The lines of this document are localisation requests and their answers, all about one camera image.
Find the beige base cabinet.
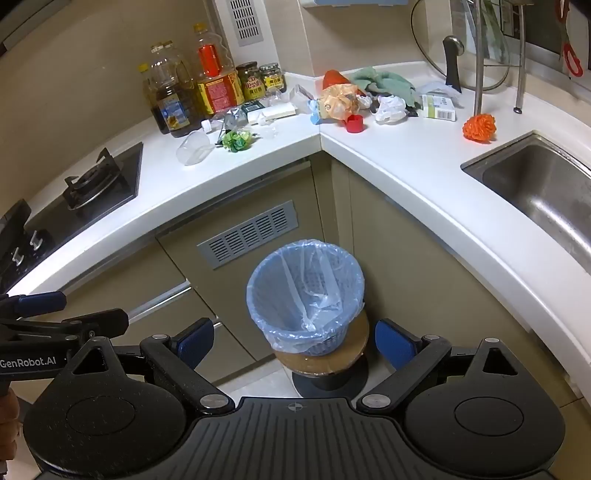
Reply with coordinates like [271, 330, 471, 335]
[9, 154, 578, 407]

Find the round wooden stool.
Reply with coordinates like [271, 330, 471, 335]
[272, 309, 371, 402]

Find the orange mesh scrubber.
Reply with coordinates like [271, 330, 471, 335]
[463, 114, 498, 143]

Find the checkered lid sauce jar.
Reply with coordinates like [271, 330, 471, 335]
[259, 64, 286, 93]

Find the green cloth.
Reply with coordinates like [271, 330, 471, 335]
[351, 66, 419, 109]

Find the window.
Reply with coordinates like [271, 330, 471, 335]
[450, 0, 591, 70]

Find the waste basket with blue liner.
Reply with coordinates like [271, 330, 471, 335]
[246, 239, 365, 357]

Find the orange plastic bag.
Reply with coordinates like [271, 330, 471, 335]
[322, 69, 354, 90]

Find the red handle oil bottle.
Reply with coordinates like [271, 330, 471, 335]
[191, 24, 245, 116]

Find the red plastic hook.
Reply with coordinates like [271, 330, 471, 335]
[561, 0, 585, 78]

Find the grey cabinet vent grille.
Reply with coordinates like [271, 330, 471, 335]
[198, 200, 296, 270]

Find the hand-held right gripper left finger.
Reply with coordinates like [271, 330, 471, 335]
[65, 318, 236, 414]

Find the clear plastic cup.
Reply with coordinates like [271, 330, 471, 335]
[177, 130, 214, 166]

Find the white blue wall dispenser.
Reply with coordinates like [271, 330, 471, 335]
[298, 0, 361, 10]

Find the blue label oil bottle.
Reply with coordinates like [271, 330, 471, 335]
[148, 42, 194, 139]

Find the steel sink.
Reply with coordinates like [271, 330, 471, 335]
[461, 131, 591, 273]

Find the green white carton box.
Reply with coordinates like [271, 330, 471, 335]
[418, 92, 458, 122]

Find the printed translucent plastic bag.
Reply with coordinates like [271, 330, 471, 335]
[318, 83, 363, 123]

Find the clear plastic container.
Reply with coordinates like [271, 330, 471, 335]
[265, 85, 319, 108]

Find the black lid sauce jar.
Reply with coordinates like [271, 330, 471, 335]
[235, 62, 265, 102]

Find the crushed clear water bottle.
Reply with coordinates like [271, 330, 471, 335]
[201, 104, 266, 134]

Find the yellow handle oil bottle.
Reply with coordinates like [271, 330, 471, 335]
[164, 41, 197, 107]

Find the black gas stove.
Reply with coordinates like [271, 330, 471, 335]
[0, 142, 144, 291]

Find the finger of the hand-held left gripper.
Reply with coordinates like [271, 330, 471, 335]
[0, 291, 68, 320]
[60, 308, 130, 340]

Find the glass pot lid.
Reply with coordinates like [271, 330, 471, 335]
[410, 0, 511, 93]

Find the grey wall vent grille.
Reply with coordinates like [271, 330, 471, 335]
[226, 0, 273, 47]

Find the green crumpled wrapper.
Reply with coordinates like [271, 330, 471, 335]
[222, 130, 254, 151]

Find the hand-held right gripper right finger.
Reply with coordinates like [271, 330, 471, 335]
[358, 318, 522, 414]

